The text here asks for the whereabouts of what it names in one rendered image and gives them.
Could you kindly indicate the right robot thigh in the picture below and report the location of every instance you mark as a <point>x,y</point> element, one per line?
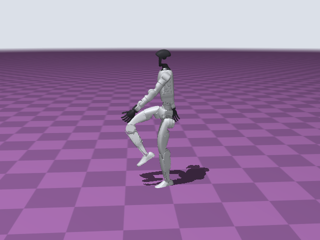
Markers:
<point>144,115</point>

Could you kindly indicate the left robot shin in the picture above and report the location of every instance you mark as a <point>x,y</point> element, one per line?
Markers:
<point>165,164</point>

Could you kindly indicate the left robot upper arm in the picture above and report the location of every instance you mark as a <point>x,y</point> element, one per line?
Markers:
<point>165,77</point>

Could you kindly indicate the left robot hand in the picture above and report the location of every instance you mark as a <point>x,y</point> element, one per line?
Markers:
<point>130,114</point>

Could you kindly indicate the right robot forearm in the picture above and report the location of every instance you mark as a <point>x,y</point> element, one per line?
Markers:
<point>172,104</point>

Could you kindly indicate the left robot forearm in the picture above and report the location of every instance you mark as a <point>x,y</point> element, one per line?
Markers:
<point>145,100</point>

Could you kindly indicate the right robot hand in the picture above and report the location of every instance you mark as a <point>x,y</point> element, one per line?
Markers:
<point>175,115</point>

